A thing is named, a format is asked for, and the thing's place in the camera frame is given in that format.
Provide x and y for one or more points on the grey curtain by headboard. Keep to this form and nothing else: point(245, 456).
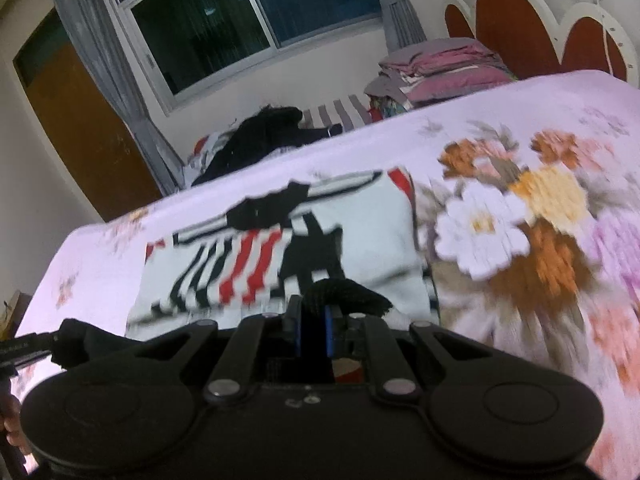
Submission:
point(401, 24)

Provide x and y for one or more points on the pink floral bed blanket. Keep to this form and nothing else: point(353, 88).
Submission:
point(527, 216)

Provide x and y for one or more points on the person's hand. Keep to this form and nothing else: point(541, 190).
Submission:
point(11, 423)

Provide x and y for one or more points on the red white scalloped headboard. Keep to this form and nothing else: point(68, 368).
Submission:
point(533, 42)

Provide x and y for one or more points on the aluminium sliding window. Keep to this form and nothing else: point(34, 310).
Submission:
point(186, 47)

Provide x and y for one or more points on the grey white striped cloth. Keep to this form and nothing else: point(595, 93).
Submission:
point(350, 112)

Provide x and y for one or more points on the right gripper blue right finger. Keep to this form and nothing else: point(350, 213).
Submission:
point(341, 333)

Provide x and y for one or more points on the brown wooden door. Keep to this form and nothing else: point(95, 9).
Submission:
point(93, 143)

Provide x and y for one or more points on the striped white red black sweater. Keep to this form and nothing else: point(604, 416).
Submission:
point(263, 251)

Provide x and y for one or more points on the grey curtain by door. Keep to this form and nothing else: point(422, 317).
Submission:
point(94, 37)

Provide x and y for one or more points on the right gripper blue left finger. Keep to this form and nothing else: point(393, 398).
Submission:
point(291, 320)

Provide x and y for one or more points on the folded pink grey bedding stack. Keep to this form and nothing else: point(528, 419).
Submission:
point(432, 72)

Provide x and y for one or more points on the black clothes pile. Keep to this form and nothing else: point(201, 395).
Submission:
point(270, 132)

